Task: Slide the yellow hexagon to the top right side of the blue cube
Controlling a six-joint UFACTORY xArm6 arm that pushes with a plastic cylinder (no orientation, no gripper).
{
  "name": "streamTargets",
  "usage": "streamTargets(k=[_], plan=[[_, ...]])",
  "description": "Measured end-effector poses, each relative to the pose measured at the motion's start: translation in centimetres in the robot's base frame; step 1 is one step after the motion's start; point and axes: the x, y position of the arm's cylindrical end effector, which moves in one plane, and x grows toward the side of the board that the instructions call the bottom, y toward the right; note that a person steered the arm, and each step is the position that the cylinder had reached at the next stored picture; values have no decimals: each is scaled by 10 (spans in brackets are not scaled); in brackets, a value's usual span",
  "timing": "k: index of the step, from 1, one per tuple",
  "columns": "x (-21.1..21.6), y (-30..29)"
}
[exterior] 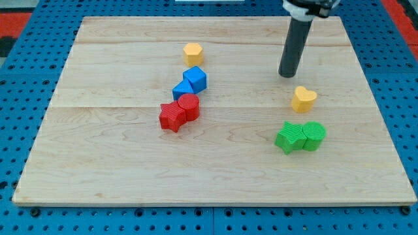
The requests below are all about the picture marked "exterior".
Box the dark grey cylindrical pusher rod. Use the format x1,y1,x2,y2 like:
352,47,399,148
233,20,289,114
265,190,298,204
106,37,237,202
278,18,312,78

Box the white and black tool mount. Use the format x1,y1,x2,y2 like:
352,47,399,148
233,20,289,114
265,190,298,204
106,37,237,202
282,0,340,22

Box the yellow hexagon block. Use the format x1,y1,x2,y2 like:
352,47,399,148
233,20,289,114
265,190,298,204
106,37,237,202
183,42,204,67

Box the blue cube block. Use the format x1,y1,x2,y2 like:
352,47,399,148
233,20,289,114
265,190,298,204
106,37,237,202
183,66,207,94

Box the yellow heart block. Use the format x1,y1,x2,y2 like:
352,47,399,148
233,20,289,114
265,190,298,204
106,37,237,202
291,86,317,113

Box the green cylinder block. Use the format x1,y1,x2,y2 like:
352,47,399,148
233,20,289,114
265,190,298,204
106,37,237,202
302,121,327,151

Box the green star block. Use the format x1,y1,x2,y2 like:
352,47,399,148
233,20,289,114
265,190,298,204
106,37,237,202
274,121,307,155

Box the blue triangle block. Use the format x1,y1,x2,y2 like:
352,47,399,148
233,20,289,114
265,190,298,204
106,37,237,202
172,80,194,101

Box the red cylinder block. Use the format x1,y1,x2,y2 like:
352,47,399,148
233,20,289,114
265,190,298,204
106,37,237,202
178,93,200,121

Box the light wooden board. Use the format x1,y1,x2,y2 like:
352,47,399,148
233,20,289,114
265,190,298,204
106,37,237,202
12,16,417,207

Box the red star block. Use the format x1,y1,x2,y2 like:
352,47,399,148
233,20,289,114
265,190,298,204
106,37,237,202
159,101,187,133

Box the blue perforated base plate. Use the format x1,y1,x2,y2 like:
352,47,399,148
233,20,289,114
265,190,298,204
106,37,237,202
1,1,417,234

